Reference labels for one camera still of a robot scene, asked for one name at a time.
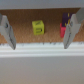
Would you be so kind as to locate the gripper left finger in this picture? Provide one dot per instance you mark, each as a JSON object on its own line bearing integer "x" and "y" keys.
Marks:
{"x": 7, "y": 31}

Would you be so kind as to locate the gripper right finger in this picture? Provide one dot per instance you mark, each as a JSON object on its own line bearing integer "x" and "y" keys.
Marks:
{"x": 74, "y": 30}

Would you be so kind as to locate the pink block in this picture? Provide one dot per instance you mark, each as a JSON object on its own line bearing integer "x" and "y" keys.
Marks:
{"x": 62, "y": 30}

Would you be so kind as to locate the purple block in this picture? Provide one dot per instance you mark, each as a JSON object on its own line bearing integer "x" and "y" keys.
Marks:
{"x": 66, "y": 18}

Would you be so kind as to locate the yellow block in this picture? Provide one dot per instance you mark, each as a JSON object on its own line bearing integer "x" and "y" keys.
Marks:
{"x": 38, "y": 27}

